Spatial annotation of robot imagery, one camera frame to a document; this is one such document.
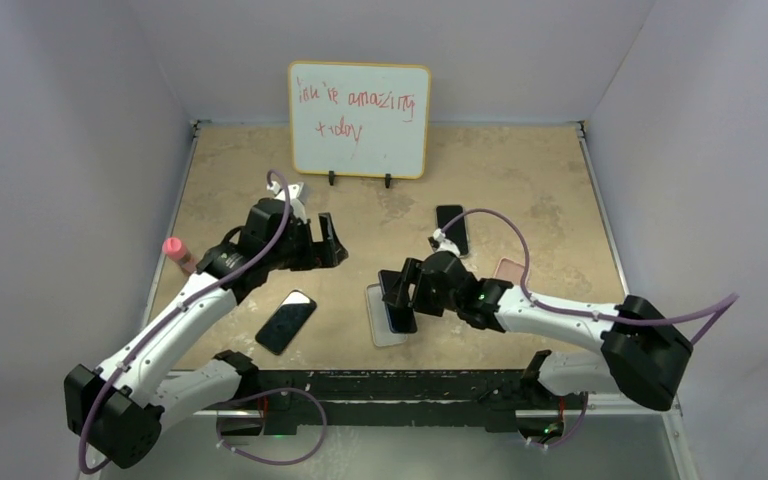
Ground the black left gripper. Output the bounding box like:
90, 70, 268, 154
266, 213, 346, 272

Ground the clear grey phone case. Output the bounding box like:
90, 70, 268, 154
366, 284, 407, 348

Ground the black phone with case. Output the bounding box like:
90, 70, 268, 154
435, 204, 470, 258

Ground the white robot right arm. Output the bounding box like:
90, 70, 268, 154
379, 251, 693, 411

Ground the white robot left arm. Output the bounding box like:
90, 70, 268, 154
64, 195, 348, 475

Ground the pink phone case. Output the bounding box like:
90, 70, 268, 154
493, 258, 525, 284

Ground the yellow framed whiteboard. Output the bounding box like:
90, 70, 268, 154
287, 61, 432, 181

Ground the pink capped small bottle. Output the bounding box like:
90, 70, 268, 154
162, 237, 198, 275

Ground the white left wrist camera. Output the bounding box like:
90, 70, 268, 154
267, 181, 310, 223

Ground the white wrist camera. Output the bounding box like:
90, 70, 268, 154
428, 229, 461, 257
267, 181, 310, 223

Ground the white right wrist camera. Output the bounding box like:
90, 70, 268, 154
428, 229, 461, 257

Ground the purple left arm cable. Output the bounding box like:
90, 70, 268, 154
76, 169, 294, 477

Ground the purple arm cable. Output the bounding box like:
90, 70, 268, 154
76, 169, 294, 477
430, 207, 740, 347

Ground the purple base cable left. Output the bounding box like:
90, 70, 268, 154
215, 386, 330, 468

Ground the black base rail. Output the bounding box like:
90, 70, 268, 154
193, 367, 591, 439

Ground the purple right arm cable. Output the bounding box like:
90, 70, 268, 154
430, 207, 740, 347

